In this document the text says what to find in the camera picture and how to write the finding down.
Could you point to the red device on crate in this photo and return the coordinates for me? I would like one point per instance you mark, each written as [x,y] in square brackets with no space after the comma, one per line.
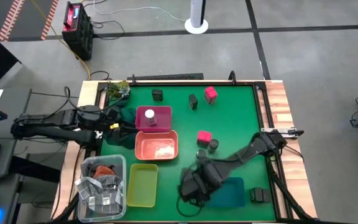
[71,17]

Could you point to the clear plastic storage bin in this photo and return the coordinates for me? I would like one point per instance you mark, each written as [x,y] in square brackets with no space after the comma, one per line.
[118,161]

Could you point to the silver metal bracket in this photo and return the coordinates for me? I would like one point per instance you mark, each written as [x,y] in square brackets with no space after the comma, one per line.
[275,130]

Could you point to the white stand base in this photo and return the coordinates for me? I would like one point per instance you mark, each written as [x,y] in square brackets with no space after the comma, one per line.
[196,14]

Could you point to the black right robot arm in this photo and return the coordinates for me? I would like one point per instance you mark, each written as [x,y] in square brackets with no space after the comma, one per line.
[247,152]

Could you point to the dark teal cloth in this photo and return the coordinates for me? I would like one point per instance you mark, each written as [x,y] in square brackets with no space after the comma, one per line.
[129,115]

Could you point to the yellow-green plastic bin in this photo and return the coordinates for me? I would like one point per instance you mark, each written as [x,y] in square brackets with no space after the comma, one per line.
[141,186]

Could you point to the gray checked cloth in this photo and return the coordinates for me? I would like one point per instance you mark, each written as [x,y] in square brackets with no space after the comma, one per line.
[101,196]

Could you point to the black table clamp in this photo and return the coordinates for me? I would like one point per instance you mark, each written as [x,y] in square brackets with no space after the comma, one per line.
[133,79]
[232,76]

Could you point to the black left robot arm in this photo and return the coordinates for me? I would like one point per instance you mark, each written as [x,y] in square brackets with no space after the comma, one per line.
[57,119]

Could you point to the gray desk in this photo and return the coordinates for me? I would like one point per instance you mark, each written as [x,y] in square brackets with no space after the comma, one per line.
[14,102]

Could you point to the teal plastic bin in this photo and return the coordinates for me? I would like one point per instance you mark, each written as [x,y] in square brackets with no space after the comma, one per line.
[228,193]

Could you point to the red black power unit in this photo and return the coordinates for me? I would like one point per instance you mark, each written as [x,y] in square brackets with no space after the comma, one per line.
[79,40]

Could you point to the dark green spice tin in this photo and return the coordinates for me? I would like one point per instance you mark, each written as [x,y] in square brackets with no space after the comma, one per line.
[157,95]
[193,101]
[255,195]
[266,196]

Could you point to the orange cloth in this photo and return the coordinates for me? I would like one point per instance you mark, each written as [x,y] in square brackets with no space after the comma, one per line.
[103,170]

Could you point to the white lid spice jar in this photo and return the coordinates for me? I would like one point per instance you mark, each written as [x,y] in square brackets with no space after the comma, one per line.
[150,117]

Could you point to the magenta plastic bin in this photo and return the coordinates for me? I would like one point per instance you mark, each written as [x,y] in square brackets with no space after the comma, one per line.
[163,119]

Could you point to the small succulent plant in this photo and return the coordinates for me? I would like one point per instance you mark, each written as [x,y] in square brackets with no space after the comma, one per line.
[119,89]

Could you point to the orange plastic bin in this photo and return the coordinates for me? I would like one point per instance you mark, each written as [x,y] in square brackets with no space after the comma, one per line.
[154,146]

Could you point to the black lid spice jar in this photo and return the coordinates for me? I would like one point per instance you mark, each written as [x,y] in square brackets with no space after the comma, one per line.
[201,154]
[213,145]

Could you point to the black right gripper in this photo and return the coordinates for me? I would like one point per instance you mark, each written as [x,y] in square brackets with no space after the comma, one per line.
[194,185]

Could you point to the black floor strip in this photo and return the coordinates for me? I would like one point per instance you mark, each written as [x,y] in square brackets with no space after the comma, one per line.
[166,76]

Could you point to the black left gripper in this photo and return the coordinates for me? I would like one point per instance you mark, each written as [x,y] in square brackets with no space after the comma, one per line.
[110,119]

